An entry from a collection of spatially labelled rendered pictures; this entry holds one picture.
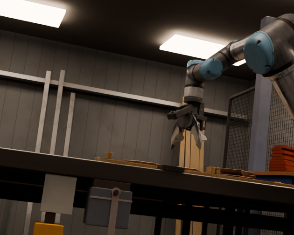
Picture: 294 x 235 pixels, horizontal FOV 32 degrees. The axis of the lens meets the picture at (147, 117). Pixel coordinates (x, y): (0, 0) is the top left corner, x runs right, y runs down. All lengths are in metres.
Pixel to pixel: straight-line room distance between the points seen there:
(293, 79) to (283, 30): 0.15
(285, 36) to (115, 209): 0.75
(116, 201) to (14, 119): 5.91
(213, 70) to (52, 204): 0.75
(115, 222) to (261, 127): 2.56
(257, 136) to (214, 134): 4.23
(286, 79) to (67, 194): 0.77
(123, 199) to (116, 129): 6.07
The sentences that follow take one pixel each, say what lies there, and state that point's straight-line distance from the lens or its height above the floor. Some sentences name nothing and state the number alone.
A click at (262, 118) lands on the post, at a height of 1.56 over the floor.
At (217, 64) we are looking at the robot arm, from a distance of 1.92.
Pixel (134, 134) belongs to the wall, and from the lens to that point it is 7.79.
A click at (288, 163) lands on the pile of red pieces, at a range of 2.99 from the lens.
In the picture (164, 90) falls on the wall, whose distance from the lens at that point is 8.04.
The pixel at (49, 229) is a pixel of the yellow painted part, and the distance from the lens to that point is 1.65.
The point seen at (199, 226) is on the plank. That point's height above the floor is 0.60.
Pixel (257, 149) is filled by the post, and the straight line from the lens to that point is 4.05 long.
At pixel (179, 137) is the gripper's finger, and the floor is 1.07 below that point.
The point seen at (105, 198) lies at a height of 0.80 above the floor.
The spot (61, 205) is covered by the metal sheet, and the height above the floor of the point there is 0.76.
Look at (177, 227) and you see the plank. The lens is 7.36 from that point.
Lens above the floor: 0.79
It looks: 10 degrees up
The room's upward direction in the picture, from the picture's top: 7 degrees clockwise
